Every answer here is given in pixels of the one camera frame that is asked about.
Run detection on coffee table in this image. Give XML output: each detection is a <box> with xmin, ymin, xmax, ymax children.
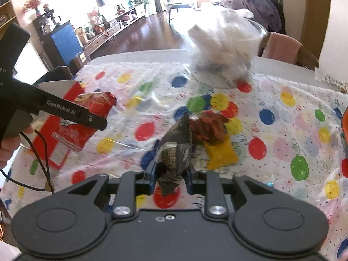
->
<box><xmin>167</xmin><ymin>0</ymin><xmax>197</xmax><ymax>23</ymax></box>

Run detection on clear plastic bin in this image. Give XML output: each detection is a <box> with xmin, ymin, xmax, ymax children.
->
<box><xmin>187</xmin><ymin>18</ymin><xmax>267</xmax><ymax>88</ymax></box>

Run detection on dark checked snack packet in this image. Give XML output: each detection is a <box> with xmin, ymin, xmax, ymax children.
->
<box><xmin>156</xmin><ymin>112</ymin><xmax>194</xmax><ymax>197</ymax></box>

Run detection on white plastic bag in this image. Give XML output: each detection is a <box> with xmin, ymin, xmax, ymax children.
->
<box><xmin>187</xmin><ymin>8</ymin><xmax>260</xmax><ymax>85</ymax></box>

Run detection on gold snack packet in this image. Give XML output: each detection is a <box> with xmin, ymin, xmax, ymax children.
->
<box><xmin>203</xmin><ymin>137</ymin><xmax>240</xmax><ymax>171</ymax></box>

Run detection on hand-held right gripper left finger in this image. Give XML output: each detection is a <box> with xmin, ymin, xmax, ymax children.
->
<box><xmin>67</xmin><ymin>160</ymin><xmax>157</xmax><ymax>219</ymax></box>

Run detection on orange green tissue box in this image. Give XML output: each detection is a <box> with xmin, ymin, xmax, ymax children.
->
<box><xmin>339</xmin><ymin>111</ymin><xmax>348</xmax><ymax>159</ymax></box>

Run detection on red cardboard box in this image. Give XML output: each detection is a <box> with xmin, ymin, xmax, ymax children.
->
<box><xmin>32</xmin><ymin>80</ymin><xmax>110</xmax><ymax>169</ymax></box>

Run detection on crumpled clear plastic film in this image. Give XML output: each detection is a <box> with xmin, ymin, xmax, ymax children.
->
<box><xmin>120</xmin><ymin>79</ymin><xmax>164</xmax><ymax>115</ymax></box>

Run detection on wooden television cabinet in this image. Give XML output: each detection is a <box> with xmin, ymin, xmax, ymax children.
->
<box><xmin>82</xmin><ymin>3</ymin><xmax>148</xmax><ymax>58</ymax></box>

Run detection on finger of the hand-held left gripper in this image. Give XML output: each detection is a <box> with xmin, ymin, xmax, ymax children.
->
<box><xmin>29</xmin><ymin>86</ymin><xmax>108</xmax><ymax>131</ymax></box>

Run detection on person's left hand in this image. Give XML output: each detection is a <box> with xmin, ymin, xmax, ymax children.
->
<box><xmin>0</xmin><ymin>126</ymin><xmax>34</xmax><ymax>169</ymax></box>

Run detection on clear printed plastic wrapper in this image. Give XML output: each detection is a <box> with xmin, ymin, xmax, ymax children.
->
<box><xmin>315</xmin><ymin>67</ymin><xmax>348</xmax><ymax>94</ymax></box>

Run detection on pink cloth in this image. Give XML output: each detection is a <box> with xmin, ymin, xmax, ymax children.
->
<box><xmin>262</xmin><ymin>32</ymin><xmax>303</xmax><ymax>65</ymax></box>

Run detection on pile of purple clothes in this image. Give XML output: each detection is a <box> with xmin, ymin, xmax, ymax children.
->
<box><xmin>231</xmin><ymin>0</ymin><xmax>282</xmax><ymax>33</ymax></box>

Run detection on red flowers in vase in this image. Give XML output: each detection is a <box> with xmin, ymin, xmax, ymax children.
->
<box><xmin>22</xmin><ymin>0</ymin><xmax>43</xmax><ymax>17</ymax></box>

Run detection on balloon print tablecloth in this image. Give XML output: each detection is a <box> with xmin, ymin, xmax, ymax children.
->
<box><xmin>0</xmin><ymin>57</ymin><xmax>348</xmax><ymax>261</ymax></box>

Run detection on black cable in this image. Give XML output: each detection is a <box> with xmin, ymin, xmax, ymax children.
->
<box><xmin>0</xmin><ymin>129</ymin><xmax>55</xmax><ymax>194</ymax></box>

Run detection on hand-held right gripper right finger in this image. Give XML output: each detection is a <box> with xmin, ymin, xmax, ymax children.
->
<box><xmin>187</xmin><ymin>163</ymin><xmax>276</xmax><ymax>220</ymax></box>

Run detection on dark red snack packet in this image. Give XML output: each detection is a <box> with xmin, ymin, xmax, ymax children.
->
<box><xmin>189</xmin><ymin>110</ymin><xmax>228</xmax><ymax>146</ymax></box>

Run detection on blue fronted cabinet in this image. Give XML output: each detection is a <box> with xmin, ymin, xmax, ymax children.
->
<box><xmin>33</xmin><ymin>20</ymin><xmax>84</xmax><ymax>67</ymax></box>

